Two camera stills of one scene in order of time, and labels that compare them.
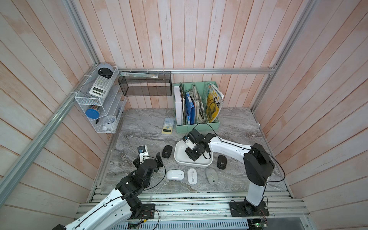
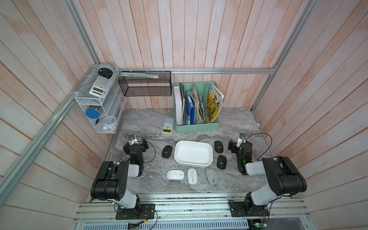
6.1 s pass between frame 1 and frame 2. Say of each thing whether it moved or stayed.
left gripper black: moved
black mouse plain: stayed
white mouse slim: stayed
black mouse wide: stayed
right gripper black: moved
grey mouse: stayed
